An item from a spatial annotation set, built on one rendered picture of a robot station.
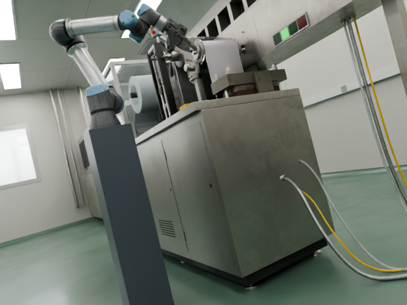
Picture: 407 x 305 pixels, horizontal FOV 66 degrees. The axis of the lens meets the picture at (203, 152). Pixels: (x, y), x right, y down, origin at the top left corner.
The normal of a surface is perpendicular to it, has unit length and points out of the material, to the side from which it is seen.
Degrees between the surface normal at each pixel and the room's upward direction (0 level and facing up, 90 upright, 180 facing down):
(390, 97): 90
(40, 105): 90
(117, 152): 90
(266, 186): 90
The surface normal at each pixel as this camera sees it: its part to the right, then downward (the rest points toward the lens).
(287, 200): 0.47, -0.14
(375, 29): -0.85, 0.19
